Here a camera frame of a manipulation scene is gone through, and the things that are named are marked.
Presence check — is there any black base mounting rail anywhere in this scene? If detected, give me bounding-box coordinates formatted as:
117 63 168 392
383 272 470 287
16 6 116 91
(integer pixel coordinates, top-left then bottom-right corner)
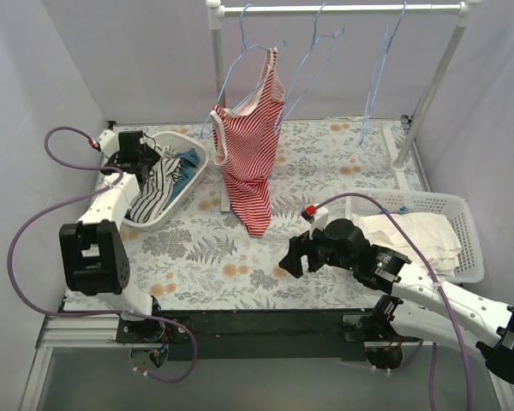
116 308 408 361

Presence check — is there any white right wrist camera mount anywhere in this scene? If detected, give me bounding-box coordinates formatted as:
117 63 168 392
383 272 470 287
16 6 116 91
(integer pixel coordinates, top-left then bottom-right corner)
302 205 329 233

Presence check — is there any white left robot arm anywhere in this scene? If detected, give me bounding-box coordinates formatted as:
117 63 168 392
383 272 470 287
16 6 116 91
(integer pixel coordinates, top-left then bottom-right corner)
59 131 165 343

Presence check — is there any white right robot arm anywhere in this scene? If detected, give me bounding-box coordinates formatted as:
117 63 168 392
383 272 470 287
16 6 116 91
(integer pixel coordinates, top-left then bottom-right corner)
279 218 514 385

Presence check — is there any white metal clothes rack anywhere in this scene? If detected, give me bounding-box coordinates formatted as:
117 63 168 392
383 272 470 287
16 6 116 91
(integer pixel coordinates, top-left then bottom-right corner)
206 1 481 190

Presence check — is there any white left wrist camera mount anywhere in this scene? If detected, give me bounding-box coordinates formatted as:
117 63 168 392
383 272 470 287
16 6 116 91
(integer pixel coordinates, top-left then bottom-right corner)
89 130 119 158

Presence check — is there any white rectangular laundry basket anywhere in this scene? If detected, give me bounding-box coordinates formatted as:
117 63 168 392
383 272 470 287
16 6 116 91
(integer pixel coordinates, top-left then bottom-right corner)
345 188 485 283

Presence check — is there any floral patterned table mat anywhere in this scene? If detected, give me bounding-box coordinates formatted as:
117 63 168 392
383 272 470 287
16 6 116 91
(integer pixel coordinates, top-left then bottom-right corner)
121 120 402 310

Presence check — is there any red white striped tank top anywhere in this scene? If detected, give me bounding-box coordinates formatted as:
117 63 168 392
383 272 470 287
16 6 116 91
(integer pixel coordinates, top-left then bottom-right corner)
211 48 285 237

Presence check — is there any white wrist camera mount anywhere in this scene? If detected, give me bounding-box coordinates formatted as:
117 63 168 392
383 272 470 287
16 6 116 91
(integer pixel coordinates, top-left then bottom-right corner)
302 205 329 233
89 130 119 158

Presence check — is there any blue garment in basket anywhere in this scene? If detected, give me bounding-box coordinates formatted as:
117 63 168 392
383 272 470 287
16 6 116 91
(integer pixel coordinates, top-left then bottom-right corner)
164 148 200 209

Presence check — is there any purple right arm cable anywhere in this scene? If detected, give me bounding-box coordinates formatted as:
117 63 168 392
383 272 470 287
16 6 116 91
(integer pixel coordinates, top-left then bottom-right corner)
315 192 475 411

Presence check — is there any white folded cloth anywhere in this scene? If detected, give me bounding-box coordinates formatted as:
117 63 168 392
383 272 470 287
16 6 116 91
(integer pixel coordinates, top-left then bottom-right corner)
350 212 462 276

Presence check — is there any white oval laundry basket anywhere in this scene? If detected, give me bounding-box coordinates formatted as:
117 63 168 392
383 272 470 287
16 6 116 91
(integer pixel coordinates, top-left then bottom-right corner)
100 131 210 232

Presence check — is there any blue wire hanger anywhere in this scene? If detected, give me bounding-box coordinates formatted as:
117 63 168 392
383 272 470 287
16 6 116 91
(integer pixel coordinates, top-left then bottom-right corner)
200 3 287 140
359 1 407 146
274 3 345 132

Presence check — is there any black white striped tank top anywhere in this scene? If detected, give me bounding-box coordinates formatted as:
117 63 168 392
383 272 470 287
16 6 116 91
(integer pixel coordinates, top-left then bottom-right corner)
127 157 182 223

